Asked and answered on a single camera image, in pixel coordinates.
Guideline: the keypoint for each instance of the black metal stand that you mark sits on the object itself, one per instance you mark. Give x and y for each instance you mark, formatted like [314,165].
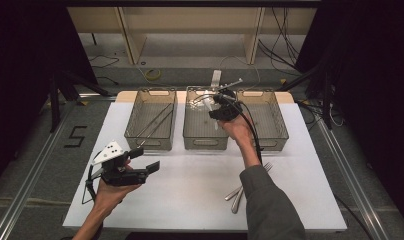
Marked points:
[54,100]
[327,100]

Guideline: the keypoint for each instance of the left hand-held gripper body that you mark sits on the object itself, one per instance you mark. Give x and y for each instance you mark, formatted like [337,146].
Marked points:
[123,176]

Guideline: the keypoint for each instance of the dark metal chopstick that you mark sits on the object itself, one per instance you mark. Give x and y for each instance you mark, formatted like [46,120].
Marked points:
[155,128]
[154,120]

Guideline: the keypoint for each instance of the person's right hand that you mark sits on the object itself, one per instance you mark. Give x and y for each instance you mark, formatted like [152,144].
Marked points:
[238,130]

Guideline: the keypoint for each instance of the smoky clear plastic bin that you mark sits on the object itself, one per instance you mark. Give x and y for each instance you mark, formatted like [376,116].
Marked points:
[200,141]
[273,123]
[150,141]

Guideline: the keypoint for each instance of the person's left hand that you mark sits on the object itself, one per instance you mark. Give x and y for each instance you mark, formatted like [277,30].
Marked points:
[110,196]

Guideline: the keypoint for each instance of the aluminium floor rail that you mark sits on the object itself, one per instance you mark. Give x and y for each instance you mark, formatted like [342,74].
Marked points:
[16,203]
[359,196]

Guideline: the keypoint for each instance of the black curtain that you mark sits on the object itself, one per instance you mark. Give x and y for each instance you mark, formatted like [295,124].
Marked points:
[383,83]
[16,66]

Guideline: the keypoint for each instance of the white power strip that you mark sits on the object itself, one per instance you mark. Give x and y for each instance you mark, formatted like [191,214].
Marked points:
[216,77]

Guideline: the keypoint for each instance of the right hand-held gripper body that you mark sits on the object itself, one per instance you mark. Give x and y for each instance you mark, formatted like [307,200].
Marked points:
[231,108]

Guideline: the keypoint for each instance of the short aluminium rail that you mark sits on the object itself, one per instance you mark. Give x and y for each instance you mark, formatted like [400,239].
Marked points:
[96,96]

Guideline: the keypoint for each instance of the beige wooden shelf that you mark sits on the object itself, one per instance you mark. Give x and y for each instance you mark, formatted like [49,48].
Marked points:
[190,20]

